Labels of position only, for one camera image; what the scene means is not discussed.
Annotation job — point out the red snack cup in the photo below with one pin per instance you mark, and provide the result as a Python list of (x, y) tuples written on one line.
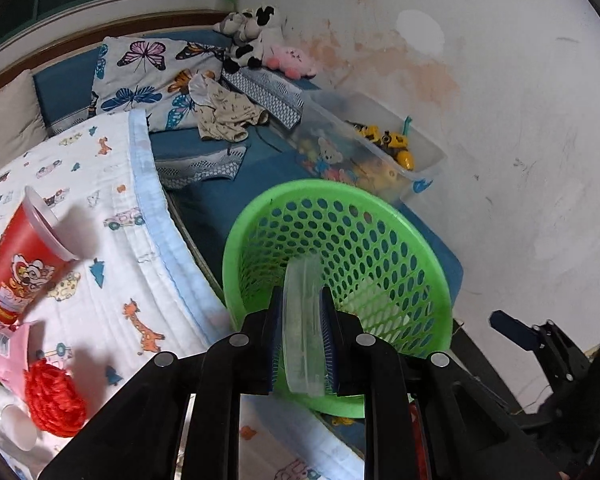
[(32, 254)]

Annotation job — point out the beige patterned garment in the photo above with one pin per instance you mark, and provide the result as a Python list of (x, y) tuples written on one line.
[(223, 114)]

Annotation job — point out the pink snack packet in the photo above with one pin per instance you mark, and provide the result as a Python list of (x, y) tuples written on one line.
[(14, 363)]

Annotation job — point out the clear plastic toy bin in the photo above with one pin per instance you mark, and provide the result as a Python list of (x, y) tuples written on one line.
[(329, 148)]

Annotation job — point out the beige pillow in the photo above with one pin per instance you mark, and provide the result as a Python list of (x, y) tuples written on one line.
[(21, 122)]

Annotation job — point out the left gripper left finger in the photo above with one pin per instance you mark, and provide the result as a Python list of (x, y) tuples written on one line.
[(243, 363)]

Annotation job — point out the pink plush toy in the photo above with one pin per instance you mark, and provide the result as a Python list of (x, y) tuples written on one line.
[(291, 62)]

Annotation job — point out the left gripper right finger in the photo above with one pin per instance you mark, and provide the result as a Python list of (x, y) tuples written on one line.
[(361, 364)]

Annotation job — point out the butterfly print pillow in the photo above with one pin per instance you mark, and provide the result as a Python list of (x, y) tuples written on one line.
[(153, 75)]

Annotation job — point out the green plastic mesh basket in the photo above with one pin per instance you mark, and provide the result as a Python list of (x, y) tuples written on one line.
[(374, 261)]

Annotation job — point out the cow plush toy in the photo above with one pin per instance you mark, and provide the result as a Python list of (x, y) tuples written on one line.
[(253, 34)]

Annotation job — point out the yellow toy truck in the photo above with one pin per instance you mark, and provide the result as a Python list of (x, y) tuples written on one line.
[(392, 143)]

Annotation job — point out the white paper cup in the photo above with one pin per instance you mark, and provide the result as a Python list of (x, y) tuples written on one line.
[(18, 428)]

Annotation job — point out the red yarn ball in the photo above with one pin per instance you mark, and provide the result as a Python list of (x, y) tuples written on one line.
[(54, 404)]

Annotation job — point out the clear plastic lid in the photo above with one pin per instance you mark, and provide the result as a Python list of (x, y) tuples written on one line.
[(302, 336)]

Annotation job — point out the grey patterned cloth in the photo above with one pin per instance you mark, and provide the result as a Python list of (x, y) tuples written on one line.
[(281, 98)]

